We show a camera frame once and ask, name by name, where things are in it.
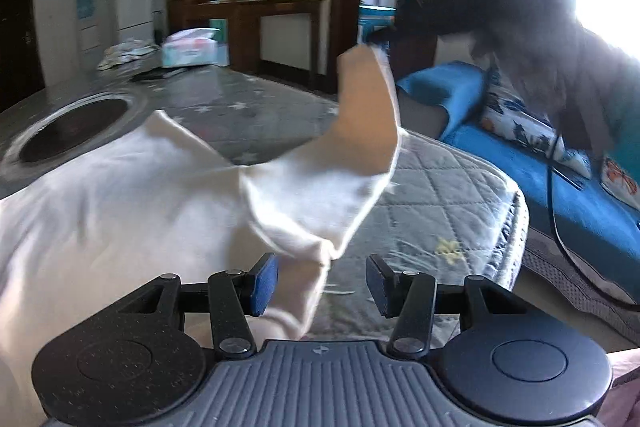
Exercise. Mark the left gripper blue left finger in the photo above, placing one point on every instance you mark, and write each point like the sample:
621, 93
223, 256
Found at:
235, 295

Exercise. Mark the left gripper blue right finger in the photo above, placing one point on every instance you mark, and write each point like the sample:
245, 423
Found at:
408, 298

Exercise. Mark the cream white garment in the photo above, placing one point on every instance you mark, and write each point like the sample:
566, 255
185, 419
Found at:
159, 200

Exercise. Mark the black remote on table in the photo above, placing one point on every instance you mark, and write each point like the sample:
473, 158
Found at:
156, 74

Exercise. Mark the round black induction cooktop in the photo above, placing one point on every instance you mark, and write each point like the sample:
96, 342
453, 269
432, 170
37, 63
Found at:
71, 130

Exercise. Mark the tissue pack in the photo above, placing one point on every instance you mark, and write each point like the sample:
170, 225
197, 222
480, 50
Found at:
189, 48

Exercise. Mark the crumpled patterned cloth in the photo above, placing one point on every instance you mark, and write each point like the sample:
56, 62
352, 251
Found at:
126, 52

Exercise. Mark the wooden console table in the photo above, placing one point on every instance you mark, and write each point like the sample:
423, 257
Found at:
244, 20

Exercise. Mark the dark wooden door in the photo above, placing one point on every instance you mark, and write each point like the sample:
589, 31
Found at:
21, 72

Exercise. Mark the white refrigerator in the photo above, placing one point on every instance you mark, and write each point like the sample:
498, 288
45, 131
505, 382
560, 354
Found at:
133, 19

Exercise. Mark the water dispenser with blue bottle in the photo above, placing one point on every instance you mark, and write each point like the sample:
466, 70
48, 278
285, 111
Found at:
87, 25

